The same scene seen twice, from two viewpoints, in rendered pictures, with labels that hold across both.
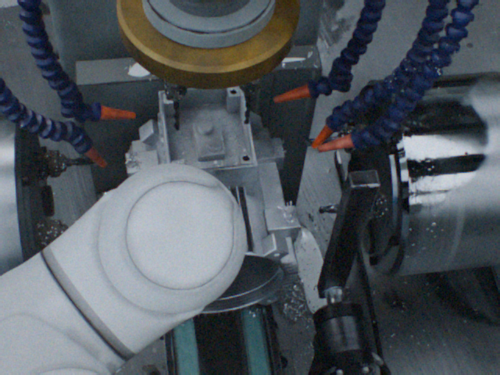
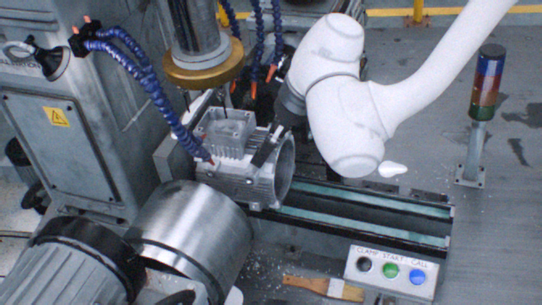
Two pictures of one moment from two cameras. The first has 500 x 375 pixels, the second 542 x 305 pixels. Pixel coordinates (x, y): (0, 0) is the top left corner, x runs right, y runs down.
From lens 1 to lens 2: 0.81 m
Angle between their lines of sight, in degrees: 35
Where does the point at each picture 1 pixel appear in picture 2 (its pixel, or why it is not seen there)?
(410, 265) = not seen: hidden behind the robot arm
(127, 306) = (351, 64)
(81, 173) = not seen: hidden behind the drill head
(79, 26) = (126, 156)
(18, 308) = (335, 89)
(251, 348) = (309, 190)
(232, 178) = (251, 126)
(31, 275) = (323, 85)
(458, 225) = not seen: hidden behind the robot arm
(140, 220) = (336, 26)
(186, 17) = (213, 53)
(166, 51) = (219, 68)
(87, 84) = (169, 154)
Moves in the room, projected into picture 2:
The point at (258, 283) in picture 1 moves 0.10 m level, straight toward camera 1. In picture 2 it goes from (285, 169) to (317, 182)
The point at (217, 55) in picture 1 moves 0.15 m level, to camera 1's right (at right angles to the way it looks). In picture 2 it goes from (233, 56) to (270, 22)
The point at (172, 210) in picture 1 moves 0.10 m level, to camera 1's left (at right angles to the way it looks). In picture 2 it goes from (337, 18) to (309, 48)
